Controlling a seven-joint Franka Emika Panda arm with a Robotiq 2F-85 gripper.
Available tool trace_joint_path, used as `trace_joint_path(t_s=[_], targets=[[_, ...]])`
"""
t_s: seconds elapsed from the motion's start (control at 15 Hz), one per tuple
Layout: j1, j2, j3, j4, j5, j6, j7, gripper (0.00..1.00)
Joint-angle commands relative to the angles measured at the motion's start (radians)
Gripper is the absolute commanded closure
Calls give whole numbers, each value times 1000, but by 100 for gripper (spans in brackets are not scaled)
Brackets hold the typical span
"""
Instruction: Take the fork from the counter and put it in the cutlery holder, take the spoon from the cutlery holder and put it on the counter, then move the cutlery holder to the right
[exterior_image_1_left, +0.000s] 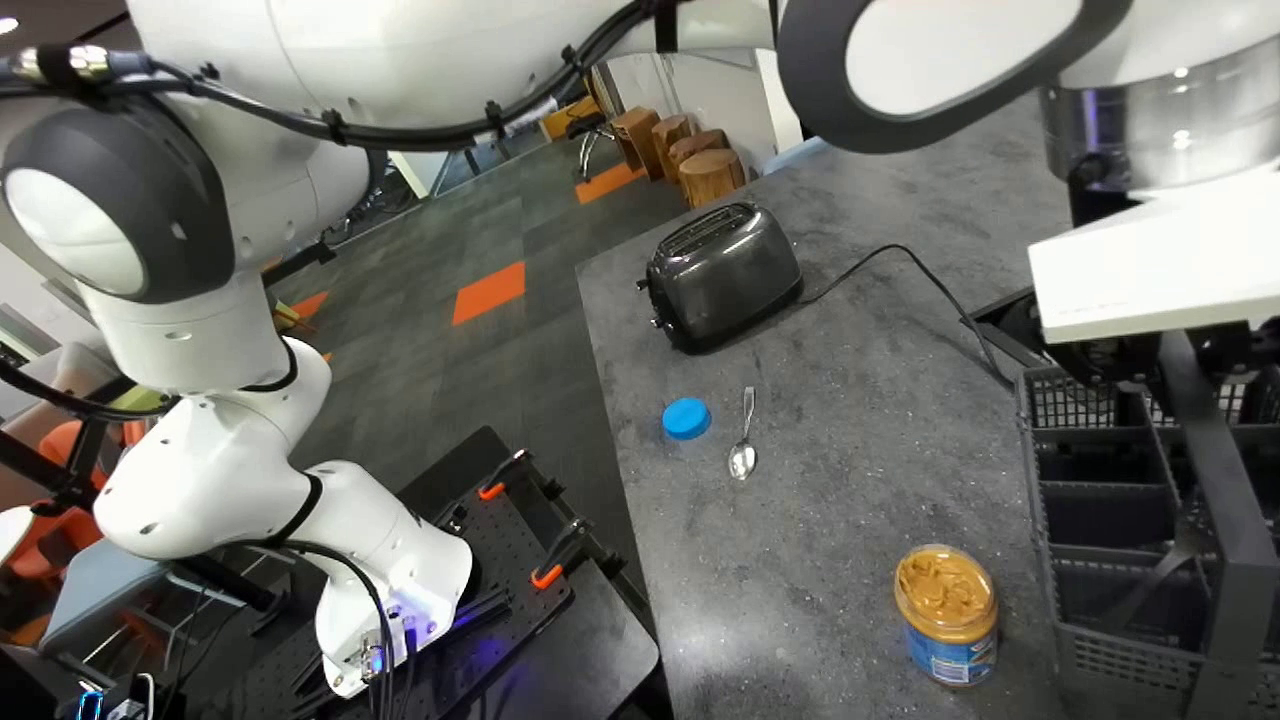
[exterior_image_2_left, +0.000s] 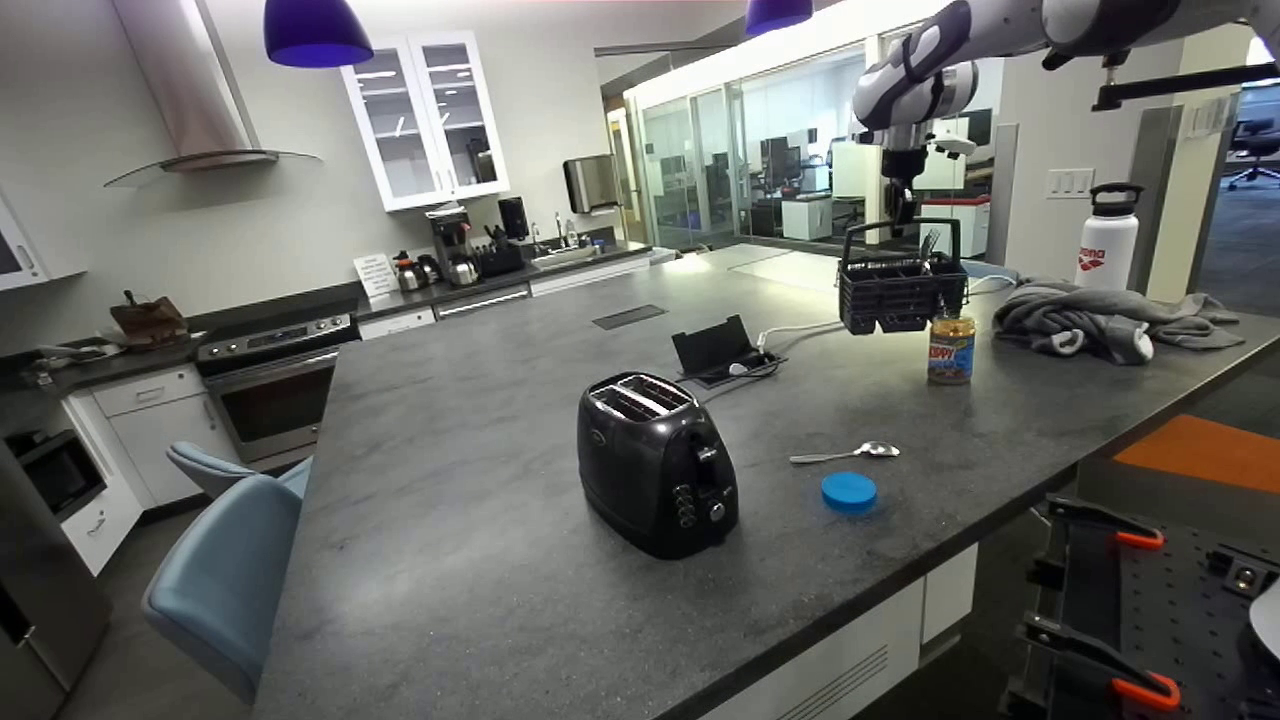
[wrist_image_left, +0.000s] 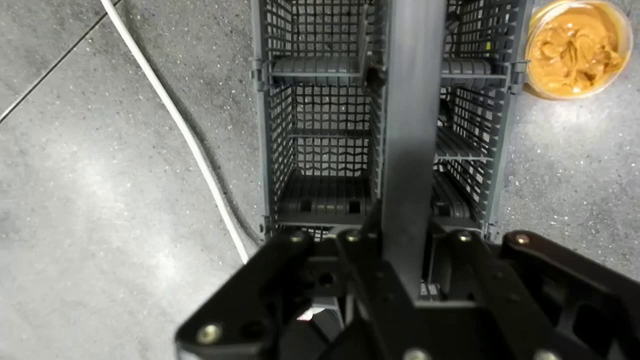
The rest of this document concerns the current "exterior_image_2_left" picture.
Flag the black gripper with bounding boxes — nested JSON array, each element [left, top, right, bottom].
[[875, 141, 933, 239]]

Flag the grey plastic cutlery holder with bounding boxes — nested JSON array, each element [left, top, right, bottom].
[[836, 218, 972, 339]]

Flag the silver spoon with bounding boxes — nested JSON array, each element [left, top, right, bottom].
[[784, 440, 906, 470]]

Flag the black counter outlet box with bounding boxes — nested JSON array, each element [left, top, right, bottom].
[[668, 311, 784, 392]]

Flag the metal counter vent grille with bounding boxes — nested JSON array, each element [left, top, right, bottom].
[[592, 302, 673, 336]]

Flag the orange-lidded blue can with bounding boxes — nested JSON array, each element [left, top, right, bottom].
[[926, 311, 980, 392]]

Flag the white water bottle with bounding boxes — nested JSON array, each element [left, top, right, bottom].
[[1074, 180, 1148, 297]]

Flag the purple pendant lamp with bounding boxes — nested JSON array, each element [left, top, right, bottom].
[[742, 0, 816, 41], [259, 0, 382, 74]]

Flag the grey crumpled cloth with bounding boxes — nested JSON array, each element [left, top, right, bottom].
[[992, 281, 1253, 373]]

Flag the blue plastic jar lid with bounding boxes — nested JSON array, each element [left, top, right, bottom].
[[816, 470, 883, 519]]

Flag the steel paper towel dispenser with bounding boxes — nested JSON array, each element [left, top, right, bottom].
[[561, 153, 628, 220]]

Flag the black toaster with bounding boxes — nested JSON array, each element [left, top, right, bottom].
[[574, 367, 743, 562]]

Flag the black office chair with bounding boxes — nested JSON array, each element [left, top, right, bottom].
[[1225, 116, 1280, 193]]

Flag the black orange bar clamp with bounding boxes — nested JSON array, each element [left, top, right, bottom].
[[1023, 612, 1188, 720], [1037, 494, 1171, 562]]

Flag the black coffee machine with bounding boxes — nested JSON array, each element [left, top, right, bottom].
[[421, 206, 486, 293]]

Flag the black robot cart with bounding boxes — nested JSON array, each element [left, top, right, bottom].
[[995, 494, 1280, 720]]

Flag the white glass door cabinet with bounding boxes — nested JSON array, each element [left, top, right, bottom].
[[339, 33, 516, 218]]

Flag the steel kitchen oven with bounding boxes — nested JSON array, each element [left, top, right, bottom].
[[191, 311, 360, 473]]

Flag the light blue chair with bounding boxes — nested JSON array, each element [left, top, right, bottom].
[[139, 473, 318, 706], [165, 438, 320, 504]]

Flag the steel range hood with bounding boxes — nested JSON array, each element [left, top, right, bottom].
[[99, 0, 323, 193]]

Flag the white kitchen drawer unit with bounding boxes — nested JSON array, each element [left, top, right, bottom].
[[62, 359, 245, 538]]

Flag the stainless steel fridge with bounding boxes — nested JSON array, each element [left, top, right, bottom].
[[0, 434, 111, 720]]

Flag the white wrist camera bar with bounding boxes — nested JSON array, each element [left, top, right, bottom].
[[919, 116, 980, 159]]

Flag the white wall light switch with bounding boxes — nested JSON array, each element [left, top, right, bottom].
[[1046, 165, 1096, 206]]

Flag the black horizontal mount bar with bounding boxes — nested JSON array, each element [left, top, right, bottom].
[[1094, 56, 1280, 116]]

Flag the black wall appliance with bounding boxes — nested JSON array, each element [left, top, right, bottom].
[[496, 193, 533, 246]]

